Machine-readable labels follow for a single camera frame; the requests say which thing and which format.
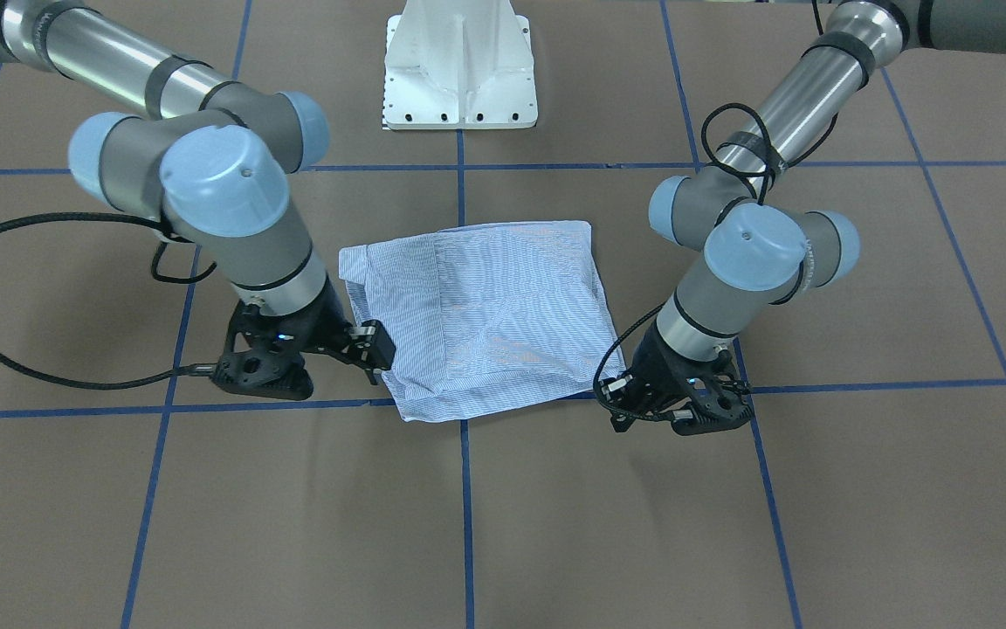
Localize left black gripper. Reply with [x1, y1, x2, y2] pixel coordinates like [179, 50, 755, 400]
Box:
[594, 323, 713, 434]

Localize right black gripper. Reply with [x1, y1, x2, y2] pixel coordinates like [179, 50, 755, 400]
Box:
[276, 278, 396, 385]

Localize light blue striped shirt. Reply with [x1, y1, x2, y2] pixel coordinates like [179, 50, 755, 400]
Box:
[338, 220, 625, 423]

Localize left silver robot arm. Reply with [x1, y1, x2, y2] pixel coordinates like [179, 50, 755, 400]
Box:
[592, 1, 1006, 435]

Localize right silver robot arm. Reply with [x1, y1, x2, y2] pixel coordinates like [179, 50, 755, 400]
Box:
[0, 1, 396, 399]

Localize brown paper table mat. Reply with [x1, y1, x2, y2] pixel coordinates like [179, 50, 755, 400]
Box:
[0, 1, 1006, 628]

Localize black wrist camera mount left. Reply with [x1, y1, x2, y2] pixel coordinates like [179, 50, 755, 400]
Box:
[671, 348, 755, 435]

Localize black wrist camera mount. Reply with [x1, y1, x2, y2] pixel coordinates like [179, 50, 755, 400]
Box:
[671, 348, 755, 435]
[209, 301, 314, 401]

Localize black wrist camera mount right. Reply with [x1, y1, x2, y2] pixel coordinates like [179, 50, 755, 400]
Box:
[209, 301, 314, 401]

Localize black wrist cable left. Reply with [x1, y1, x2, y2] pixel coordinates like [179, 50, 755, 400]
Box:
[592, 301, 670, 420]

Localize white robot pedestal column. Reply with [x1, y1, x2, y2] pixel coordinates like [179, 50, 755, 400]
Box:
[381, 1, 539, 131]

